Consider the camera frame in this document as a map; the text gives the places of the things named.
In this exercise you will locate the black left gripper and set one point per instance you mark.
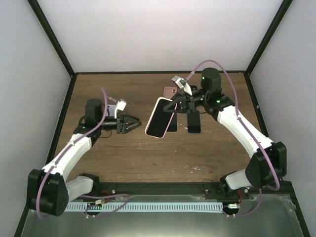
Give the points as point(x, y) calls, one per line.
point(123, 128)

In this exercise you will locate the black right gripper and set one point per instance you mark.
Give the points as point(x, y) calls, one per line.
point(184, 102)

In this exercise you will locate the pink phone case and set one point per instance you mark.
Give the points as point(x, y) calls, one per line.
point(169, 92)

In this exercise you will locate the blue smartphone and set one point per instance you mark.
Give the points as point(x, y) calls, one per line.
point(193, 123)

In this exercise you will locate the white smartphone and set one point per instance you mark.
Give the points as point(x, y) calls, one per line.
point(173, 124)

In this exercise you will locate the cream phone case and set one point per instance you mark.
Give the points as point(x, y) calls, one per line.
point(159, 120)

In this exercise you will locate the lavender phone case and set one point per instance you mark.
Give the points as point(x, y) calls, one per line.
point(112, 111)

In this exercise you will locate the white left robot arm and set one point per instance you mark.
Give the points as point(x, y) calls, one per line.
point(84, 137)

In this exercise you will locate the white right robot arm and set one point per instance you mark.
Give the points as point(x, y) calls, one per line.
point(267, 163)

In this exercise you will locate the light blue slotted strip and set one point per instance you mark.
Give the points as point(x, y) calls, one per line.
point(203, 207)

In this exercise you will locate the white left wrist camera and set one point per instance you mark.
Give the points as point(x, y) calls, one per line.
point(120, 105)

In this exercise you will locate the black frame rail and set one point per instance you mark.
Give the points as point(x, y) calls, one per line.
point(209, 189)

